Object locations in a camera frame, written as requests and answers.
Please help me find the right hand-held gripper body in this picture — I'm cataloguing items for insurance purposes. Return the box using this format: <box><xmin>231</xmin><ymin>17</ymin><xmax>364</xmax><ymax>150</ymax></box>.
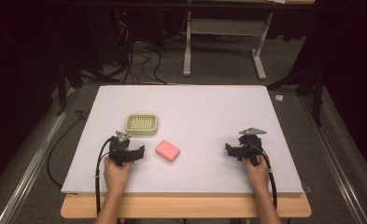
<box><xmin>233</xmin><ymin>127</ymin><xmax>268</xmax><ymax>167</ymax></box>

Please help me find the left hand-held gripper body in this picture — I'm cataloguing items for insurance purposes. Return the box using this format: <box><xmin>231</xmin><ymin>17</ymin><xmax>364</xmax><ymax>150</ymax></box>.
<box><xmin>108</xmin><ymin>130</ymin><xmax>138</xmax><ymax>167</ymax></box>

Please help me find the person's left hand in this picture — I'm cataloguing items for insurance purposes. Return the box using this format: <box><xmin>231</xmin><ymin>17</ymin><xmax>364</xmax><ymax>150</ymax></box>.
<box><xmin>103</xmin><ymin>155</ymin><xmax>134</xmax><ymax>195</ymax></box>

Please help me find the person's right hand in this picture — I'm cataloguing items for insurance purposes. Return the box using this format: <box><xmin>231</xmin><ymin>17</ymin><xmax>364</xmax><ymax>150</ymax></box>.
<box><xmin>244</xmin><ymin>154</ymin><xmax>271</xmax><ymax>195</ymax></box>

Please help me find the pale green soap dish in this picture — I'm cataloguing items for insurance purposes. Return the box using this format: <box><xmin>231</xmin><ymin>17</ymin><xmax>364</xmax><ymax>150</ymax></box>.
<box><xmin>124</xmin><ymin>113</ymin><xmax>160</xmax><ymax>137</ymax></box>

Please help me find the pink soap bar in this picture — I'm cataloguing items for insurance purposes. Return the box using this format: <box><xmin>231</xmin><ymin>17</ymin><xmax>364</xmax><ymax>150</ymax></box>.
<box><xmin>154</xmin><ymin>139</ymin><xmax>181</xmax><ymax>163</ymax></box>

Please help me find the white foam board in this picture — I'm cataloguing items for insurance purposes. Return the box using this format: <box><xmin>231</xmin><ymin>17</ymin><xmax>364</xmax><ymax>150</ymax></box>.
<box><xmin>61</xmin><ymin>84</ymin><xmax>304</xmax><ymax>196</ymax></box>

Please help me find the wooden table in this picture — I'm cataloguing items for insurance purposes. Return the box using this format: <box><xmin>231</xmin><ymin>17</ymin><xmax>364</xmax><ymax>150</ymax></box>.
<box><xmin>60</xmin><ymin>191</ymin><xmax>313</xmax><ymax>219</ymax></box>

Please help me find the black metal stand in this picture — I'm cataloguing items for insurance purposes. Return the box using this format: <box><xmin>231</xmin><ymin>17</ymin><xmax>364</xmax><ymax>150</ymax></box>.
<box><xmin>55</xmin><ymin>58</ymin><xmax>120</xmax><ymax>117</ymax></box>
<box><xmin>266</xmin><ymin>65</ymin><xmax>325</xmax><ymax>127</ymax></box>

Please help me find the black computer tower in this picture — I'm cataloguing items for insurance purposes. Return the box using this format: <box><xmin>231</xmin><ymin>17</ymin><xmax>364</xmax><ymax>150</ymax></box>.
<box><xmin>86</xmin><ymin>8</ymin><xmax>135</xmax><ymax>68</ymax></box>

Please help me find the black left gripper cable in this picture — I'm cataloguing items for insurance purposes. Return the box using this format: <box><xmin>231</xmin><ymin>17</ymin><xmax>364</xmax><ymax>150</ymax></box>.
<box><xmin>93</xmin><ymin>137</ymin><xmax>112</xmax><ymax>217</ymax></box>

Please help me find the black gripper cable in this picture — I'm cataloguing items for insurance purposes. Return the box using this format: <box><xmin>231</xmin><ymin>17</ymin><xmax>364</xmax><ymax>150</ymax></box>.
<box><xmin>93</xmin><ymin>137</ymin><xmax>112</xmax><ymax>217</ymax></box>
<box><xmin>255</xmin><ymin>144</ymin><xmax>278</xmax><ymax>210</ymax></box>

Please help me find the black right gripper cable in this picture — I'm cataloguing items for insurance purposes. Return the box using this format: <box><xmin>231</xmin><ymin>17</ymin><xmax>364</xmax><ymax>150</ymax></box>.
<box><xmin>255</xmin><ymin>144</ymin><xmax>278</xmax><ymax>210</ymax></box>

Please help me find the black floor cable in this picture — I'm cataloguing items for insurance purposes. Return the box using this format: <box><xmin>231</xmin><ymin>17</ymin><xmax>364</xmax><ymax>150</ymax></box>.
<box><xmin>46</xmin><ymin>109</ymin><xmax>92</xmax><ymax>189</ymax></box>

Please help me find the aluminium floor rail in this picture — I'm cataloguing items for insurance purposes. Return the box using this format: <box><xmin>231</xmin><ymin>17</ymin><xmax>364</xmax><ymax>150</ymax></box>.
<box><xmin>298</xmin><ymin>94</ymin><xmax>367</xmax><ymax>224</ymax></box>
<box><xmin>0</xmin><ymin>88</ymin><xmax>78</xmax><ymax>224</ymax></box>

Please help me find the tangle of black floor cables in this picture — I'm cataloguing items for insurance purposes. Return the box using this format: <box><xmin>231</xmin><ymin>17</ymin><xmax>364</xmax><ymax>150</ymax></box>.
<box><xmin>110</xmin><ymin>18</ymin><xmax>185</xmax><ymax>86</ymax></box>

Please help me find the white metal desk frame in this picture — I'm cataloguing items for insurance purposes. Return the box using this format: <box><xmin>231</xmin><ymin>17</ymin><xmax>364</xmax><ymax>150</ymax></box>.
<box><xmin>182</xmin><ymin>10</ymin><xmax>275</xmax><ymax>81</ymax></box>

